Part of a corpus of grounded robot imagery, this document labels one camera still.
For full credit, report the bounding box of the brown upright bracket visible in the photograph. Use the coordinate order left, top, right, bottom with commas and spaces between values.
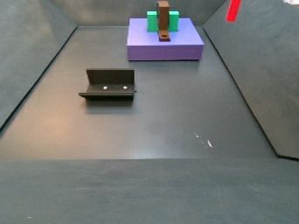
156, 1, 171, 42

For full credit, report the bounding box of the green block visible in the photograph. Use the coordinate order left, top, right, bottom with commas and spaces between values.
146, 10, 180, 32

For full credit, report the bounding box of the black angle bracket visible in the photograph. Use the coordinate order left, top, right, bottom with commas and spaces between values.
79, 68, 136, 99

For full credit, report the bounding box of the purple base board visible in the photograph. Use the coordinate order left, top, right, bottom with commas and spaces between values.
126, 18, 204, 61

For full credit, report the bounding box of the red hexagonal peg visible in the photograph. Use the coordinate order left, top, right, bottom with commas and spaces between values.
227, 0, 242, 22

